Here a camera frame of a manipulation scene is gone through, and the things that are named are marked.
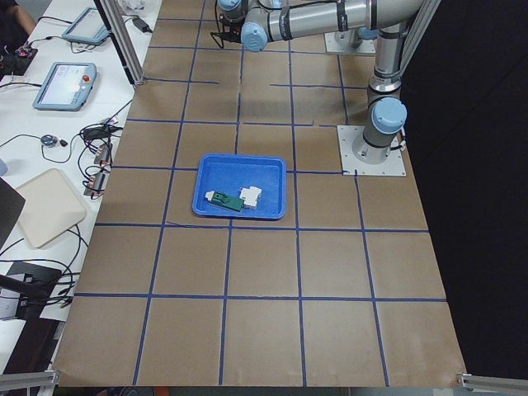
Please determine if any near teach pendant tablet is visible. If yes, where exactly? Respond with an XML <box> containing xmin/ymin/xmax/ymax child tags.
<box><xmin>32</xmin><ymin>62</ymin><xmax>97</xmax><ymax>111</ymax></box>

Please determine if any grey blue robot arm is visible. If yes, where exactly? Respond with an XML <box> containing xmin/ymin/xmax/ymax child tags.
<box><xmin>211</xmin><ymin>0</ymin><xmax>422</xmax><ymax>104</ymax></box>

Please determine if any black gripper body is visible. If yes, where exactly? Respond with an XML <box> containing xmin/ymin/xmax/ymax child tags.
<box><xmin>219</xmin><ymin>24</ymin><xmax>242</xmax><ymax>43</ymax></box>

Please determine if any blue plastic tray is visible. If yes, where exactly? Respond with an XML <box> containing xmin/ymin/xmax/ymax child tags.
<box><xmin>192</xmin><ymin>153</ymin><xmax>287</xmax><ymax>220</ymax></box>

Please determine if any black laptop corner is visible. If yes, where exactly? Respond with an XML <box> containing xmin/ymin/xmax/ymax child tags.
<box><xmin>0</xmin><ymin>179</ymin><xmax>26</xmax><ymax>247</ymax></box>

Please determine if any aluminium rail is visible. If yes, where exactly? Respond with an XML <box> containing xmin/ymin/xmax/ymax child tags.
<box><xmin>0</xmin><ymin>370</ymin><xmax>61</xmax><ymax>391</ymax></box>
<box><xmin>456</xmin><ymin>373</ymin><xmax>528</xmax><ymax>395</ymax></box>

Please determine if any beige plastic tray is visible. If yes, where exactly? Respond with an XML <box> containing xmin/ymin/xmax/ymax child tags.
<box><xmin>16</xmin><ymin>168</ymin><xmax>87</xmax><ymax>248</ymax></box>

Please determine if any black power adapter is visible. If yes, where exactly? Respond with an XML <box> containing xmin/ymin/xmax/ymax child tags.
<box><xmin>133</xmin><ymin>17</ymin><xmax>153</xmax><ymax>33</ymax></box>

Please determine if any white plastic connector block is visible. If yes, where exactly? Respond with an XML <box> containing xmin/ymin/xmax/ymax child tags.
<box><xmin>239</xmin><ymin>186</ymin><xmax>262</xmax><ymax>210</ymax></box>

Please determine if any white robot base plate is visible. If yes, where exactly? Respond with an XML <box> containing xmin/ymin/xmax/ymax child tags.
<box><xmin>337</xmin><ymin>125</ymin><xmax>407</xmax><ymax>177</ymax></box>

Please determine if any far teach pendant tablet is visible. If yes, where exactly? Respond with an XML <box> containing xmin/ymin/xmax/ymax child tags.
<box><xmin>61</xmin><ymin>7</ymin><xmax>109</xmax><ymax>45</ymax></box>

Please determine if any aluminium frame post right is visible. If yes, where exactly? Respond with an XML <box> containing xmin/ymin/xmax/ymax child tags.
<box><xmin>401</xmin><ymin>0</ymin><xmax>441</xmax><ymax>68</ymax></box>

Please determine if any teach pendant tablet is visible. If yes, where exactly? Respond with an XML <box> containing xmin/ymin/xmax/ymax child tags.
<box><xmin>32</xmin><ymin>62</ymin><xmax>97</xmax><ymax>111</ymax></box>
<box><xmin>61</xmin><ymin>7</ymin><xmax>109</xmax><ymax>45</ymax></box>

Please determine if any aluminium rail bottom right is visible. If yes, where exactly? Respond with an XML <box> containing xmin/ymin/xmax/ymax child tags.
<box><xmin>456</xmin><ymin>373</ymin><xmax>528</xmax><ymax>395</ymax></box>

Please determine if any aluminium rail bottom left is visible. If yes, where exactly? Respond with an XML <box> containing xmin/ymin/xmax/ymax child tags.
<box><xmin>0</xmin><ymin>370</ymin><xmax>61</xmax><ymax>391</ymax></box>

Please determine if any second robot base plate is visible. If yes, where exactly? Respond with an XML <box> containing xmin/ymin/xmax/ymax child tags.
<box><xmin>324</xmin><ymin>30</ymin><xmax>375</xmax><ymax>57</ymax></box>

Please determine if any aluminium frame post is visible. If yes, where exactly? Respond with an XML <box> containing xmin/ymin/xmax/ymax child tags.
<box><xmin>401</xmin><ymin>0</ymin><xmax>441</xmax><ymax>68</ymax></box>
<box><xmin>94</xmin><ymin>0</ymin><xmax>145</xmax><ymax>87</ymax></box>

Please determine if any aluminium frame post left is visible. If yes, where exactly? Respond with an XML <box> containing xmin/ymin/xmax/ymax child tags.
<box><xmin>94</xmin><ymin>0</ymin><xmax>145</xmax><ymax>87</ymax></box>

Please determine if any round grey puck device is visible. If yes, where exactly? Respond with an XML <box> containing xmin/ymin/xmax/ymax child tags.
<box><xmin>40</xmin><ymin>134</ymin><xmax>59</xmax><ymax>148</ymax></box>

